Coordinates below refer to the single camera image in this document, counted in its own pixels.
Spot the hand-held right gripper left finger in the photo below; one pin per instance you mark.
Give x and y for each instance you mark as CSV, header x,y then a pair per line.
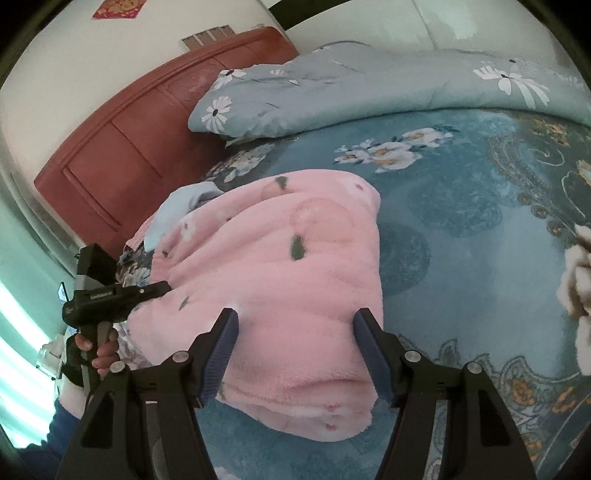
x,y
220,355

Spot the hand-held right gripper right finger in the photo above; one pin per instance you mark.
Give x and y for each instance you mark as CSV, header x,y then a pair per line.
x,y
374,357

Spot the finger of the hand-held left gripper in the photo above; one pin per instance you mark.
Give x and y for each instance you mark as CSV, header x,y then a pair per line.
x,y
154,290

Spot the pink floral fleece garment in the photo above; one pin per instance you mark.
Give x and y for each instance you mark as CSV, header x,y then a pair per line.
x,y
286,286

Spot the person's left forearm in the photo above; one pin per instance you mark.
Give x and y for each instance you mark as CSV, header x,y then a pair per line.
x,y
64,424

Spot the person's left hand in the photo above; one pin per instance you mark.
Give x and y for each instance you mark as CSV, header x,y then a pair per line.
x,y
105,353

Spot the pale green curtain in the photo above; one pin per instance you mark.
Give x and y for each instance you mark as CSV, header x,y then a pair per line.
x,y
23,300

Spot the light blue cloth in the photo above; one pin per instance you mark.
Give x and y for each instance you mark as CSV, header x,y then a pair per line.
x,y
178,207

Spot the red-brown wooden headboard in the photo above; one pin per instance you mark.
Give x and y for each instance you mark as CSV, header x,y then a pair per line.
x,y
138,138

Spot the teal floral bedspread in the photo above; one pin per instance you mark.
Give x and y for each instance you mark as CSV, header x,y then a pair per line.
x,y
461,230

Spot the light blue daisy quilt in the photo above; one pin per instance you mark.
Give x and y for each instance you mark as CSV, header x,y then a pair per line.
x,y
369,87

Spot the white wardrobe with black stripe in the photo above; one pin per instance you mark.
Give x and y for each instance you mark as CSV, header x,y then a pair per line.
x,y
392,23

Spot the grey wall panel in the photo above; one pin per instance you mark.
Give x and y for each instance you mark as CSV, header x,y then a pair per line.
x,y
205,38

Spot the red wall decoration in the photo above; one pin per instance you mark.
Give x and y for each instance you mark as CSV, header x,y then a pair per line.
x,y
115,8

